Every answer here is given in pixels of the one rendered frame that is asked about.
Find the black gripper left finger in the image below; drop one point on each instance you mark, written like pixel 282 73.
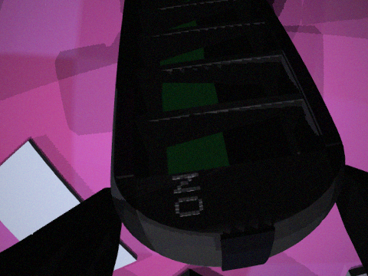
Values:
pixel 82 242

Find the white flat rectangular plate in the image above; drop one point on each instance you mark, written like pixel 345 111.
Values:
pixel 32 194

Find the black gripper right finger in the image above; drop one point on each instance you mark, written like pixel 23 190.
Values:
pixel 352 203

